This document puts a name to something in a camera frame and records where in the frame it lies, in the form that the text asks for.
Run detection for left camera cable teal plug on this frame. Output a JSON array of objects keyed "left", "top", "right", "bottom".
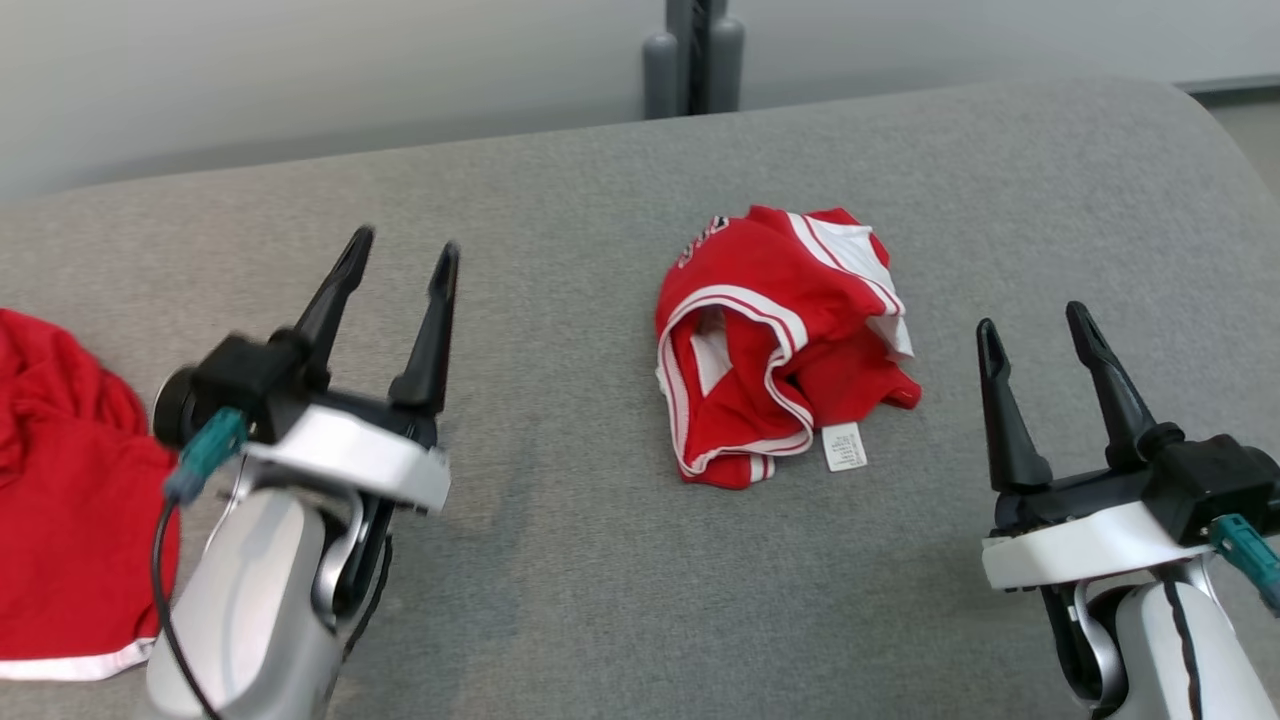
[{"left": 150, "top": 405, "right": 249, "bottom": 720}]

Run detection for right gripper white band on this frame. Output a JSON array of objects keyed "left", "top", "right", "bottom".
[{"left": 976, "top": 300, "right": 1217, "bottom": 593}]

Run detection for right camera cable teal plug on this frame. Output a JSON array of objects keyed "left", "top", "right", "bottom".
[{"left": 1208, "top": 513, "right": 1280, "bottom": 613}]

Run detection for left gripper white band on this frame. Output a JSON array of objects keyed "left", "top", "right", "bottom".
[{"left": 243, "top": 226, "right": 462, "bottom": 516}]

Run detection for camera cable teal plug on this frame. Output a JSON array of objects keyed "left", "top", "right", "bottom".
[
  {"left": 1208, "top": 513, "right": 1280, "bottom": 613},
  {"left": 150, "top": 405, "right": 249, "bottom": 720}
]

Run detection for red shorts with white hem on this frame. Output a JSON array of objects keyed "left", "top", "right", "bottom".
[{"left": 0, "top": 308, "right": 181, "bottom": 683}]

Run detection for grey metal truss post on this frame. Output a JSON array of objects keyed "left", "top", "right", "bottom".
[{"left": 642, "top": 0, "right": 746, "bottom": 121}]

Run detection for red jersey with white trim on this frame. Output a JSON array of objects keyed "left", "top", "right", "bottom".
[{"left": 655, "top": 205, "right": 923, "bottom": 491}]

